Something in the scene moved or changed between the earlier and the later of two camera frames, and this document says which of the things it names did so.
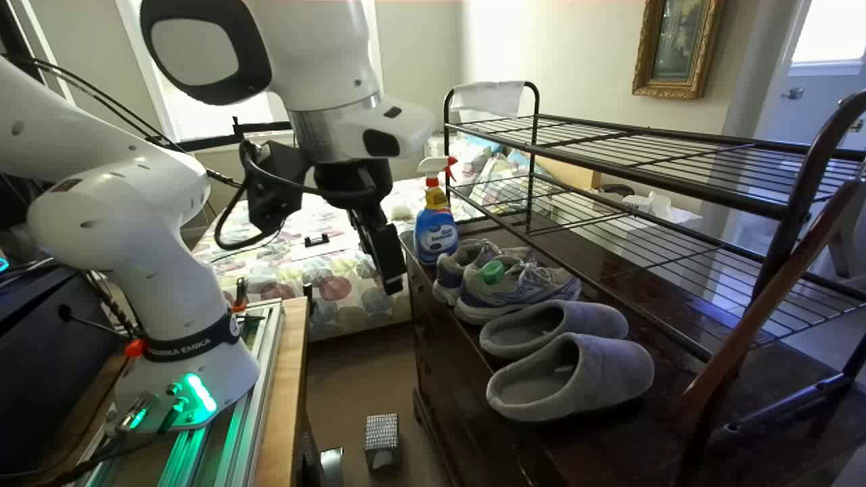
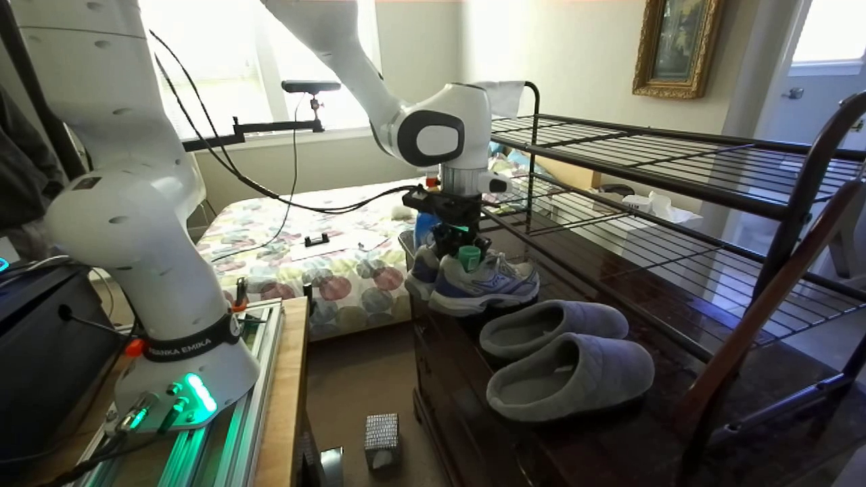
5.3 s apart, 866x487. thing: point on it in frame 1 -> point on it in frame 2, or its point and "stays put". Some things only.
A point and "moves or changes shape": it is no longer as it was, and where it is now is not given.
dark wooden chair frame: x=770 y=308 stays put
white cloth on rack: x=488 y=100 stays put
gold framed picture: x=675 y=49 stays put
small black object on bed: x=308 y=246 stays put
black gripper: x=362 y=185 -> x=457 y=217
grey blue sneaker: x=471 y=293 -> x=423 y=266
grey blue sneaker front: x=521 y=282 moves or changes shape
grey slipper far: x=537 y=325 stays put
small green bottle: x=492 y=271 -> x=469 y=256
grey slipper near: x=571 y=377 stays put
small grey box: x=383 y=443 stays put
